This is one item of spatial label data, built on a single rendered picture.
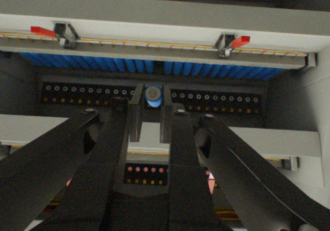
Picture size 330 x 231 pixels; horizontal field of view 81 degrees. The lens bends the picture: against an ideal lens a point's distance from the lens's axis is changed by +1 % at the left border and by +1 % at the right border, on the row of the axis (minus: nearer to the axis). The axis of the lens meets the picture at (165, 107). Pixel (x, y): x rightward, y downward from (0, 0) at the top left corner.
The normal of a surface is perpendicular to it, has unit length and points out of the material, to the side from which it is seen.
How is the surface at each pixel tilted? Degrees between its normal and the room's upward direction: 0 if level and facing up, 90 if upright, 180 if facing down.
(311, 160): 90
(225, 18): 111
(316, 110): 90
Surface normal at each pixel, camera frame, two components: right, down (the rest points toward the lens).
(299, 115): -1.00, -0.06
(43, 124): 0.04, -0.21
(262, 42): -0.05, 0.98
